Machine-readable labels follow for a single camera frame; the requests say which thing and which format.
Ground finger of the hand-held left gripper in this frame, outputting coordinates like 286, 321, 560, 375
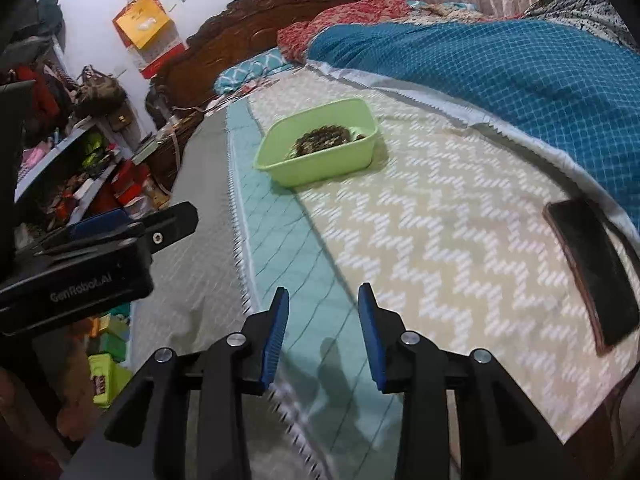
35, 208, 146, 257
127, 201, 199, 256

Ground teal checked blanket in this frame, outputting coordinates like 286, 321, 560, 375
306, 20, 640, 236

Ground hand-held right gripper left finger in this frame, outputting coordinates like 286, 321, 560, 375
62, 286, 291, 480

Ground green plastic box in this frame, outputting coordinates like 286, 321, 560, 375
87, 352, 133, 411

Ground dark green cloth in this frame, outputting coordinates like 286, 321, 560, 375
37, 0, 66, 36

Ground green plastic basin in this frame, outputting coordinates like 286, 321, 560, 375
252, 97, 379, 188

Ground yellow paper bag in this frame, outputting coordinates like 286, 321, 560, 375
112, 0, 172, 51

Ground red white paper bag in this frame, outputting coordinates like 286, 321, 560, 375
131, 25, 187, 80

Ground grey patterned blanket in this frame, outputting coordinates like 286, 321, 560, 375
522, 0, 636, 51

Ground zigzag patterned bedspread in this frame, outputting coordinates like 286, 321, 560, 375
127, 67, 640, 480

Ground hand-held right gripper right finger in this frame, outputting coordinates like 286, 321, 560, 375
357, 282, 583, 480

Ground teal patterned pillow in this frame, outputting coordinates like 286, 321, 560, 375
214, 47, 293, 95

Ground red garment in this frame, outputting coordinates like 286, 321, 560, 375
12, 64, 61, 116

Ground brown handbag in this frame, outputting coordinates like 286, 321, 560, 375
75, 65, 128, 118

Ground pile of red packets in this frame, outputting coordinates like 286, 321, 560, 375
97, 157, 153, 216

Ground red patterned blanket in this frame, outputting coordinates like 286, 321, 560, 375
276, 0, 413, 63

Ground neon green packet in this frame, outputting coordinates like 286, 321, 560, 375
82, 132, 108, 168

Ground grey storage shelf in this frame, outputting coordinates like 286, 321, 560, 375
0, 35, 151, 241

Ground black smartphone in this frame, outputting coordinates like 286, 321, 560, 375
542, 197, 640, 356

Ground brown wooden bead bracelet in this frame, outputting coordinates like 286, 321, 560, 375
289, 124, 355, 159

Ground carved wooden headboard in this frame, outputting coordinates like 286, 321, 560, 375
145, 0, 368, 131

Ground person's left forearm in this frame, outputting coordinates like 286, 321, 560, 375
30, 317, 103, 443

